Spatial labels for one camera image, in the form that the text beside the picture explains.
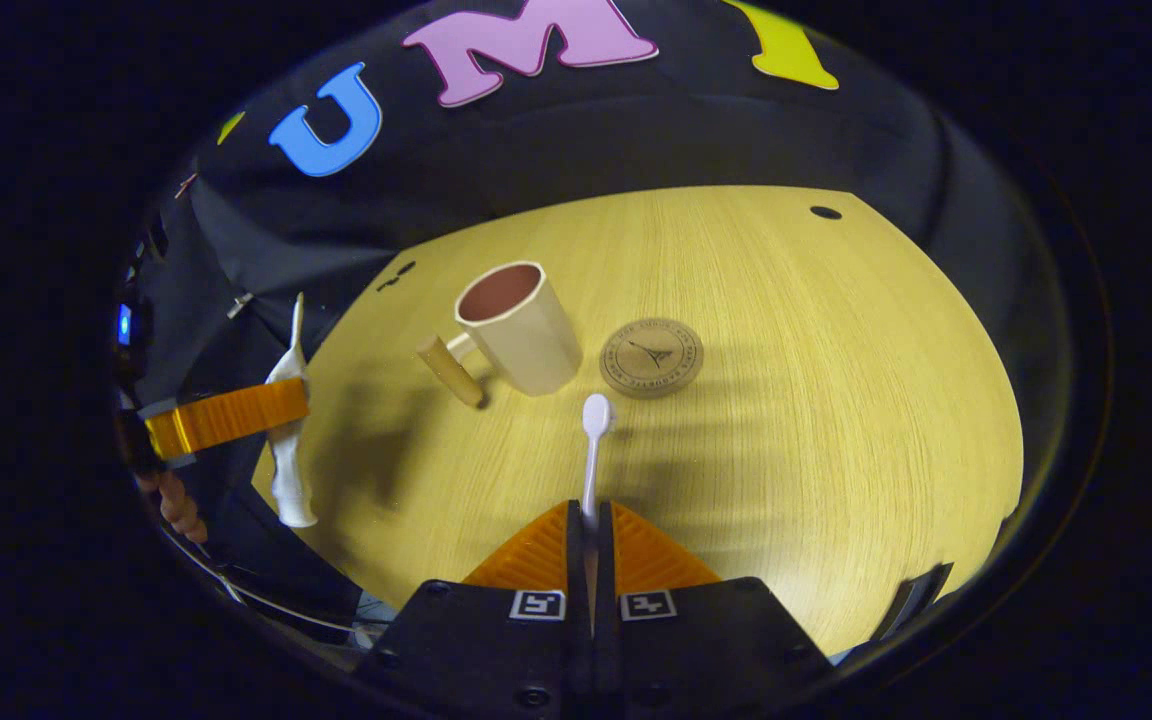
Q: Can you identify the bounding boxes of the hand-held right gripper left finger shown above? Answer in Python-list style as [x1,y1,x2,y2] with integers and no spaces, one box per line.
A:
[351,500,595,720]

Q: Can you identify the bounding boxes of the white toothpaste tube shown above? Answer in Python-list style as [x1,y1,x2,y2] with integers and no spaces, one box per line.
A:
[266,293,319,529]

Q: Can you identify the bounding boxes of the beige cup with handle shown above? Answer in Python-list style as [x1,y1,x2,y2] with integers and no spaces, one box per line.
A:
[416,261,584,409]

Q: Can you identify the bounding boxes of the white toothbrush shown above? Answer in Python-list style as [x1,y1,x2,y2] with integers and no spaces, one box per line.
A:
[580,393,617,531]

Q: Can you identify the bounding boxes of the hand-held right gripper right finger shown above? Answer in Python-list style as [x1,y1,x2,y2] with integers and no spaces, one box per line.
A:
[594,500,835,720]

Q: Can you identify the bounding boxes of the round brown coaster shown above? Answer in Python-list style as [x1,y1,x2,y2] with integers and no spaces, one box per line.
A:
[599,317,705,400]

